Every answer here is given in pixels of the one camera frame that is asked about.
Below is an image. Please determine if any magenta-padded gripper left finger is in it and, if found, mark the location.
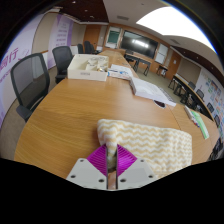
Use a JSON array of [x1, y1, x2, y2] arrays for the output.
[[65, 144, 109, 191]]

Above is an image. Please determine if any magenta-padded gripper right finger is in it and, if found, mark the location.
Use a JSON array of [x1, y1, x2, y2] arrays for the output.
[[115, 143, 158, 191]]

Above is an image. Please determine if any yellow white zigzag towel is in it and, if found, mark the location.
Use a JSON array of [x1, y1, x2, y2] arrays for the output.
[[96, 118, 194, 190]]

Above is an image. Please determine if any small dark round disc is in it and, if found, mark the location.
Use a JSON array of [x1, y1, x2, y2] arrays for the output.
[[153, 99, 167, 110]]

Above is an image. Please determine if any white marker box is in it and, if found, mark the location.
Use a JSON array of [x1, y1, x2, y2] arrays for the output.
[[183, 105, 201, 129]]

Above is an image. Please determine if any green white booklet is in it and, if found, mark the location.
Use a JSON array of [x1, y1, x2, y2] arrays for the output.
[[189, 109, 211, 141]]

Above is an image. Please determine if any white flat booklet stack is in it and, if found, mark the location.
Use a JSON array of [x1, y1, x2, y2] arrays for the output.
[[128, 76, 177, 108]]

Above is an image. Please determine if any long side table with chairs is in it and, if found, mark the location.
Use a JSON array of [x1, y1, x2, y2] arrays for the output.
[[167, 73, 224, 162]]

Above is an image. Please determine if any white open cardboard box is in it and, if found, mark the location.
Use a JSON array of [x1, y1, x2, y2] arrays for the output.
[[66, 53, 110, 83]]

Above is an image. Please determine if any white blue paper package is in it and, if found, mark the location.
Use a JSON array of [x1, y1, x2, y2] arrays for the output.
[[106, 63, 134, 81]]

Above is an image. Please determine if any small dark side desk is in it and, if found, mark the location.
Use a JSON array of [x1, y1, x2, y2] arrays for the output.
[[156, 64, 170, 80]]

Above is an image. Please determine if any black mesh office chair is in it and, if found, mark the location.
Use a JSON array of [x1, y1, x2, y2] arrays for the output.
[[9, 52, 51, 123], [51, 45, 75, 85]]

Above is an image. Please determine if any small desk with chair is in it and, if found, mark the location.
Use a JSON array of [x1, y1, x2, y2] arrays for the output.
[[124, 52, 152, 77]]

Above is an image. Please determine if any white framed whiteboard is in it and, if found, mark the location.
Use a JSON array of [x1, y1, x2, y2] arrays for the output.
[[153, 42, 170, 65]]

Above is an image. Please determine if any group of black chairs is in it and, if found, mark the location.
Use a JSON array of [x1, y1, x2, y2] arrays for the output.
[[76, 40, 101, 56]]

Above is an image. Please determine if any bright ceiling light panel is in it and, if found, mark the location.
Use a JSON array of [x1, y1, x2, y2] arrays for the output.
[[135, 5, 218, 55]]

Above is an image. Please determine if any colourful notes wall board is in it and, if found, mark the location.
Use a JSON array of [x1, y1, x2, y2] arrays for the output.
[[196, 67, 224, 135]]

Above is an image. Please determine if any black wall screen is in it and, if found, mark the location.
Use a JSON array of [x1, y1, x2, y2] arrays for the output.
[[119, 29, 160, 60]]

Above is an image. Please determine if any purple white wall banner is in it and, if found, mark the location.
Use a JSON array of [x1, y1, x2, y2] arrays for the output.
[[46, 13, 75, 70]]

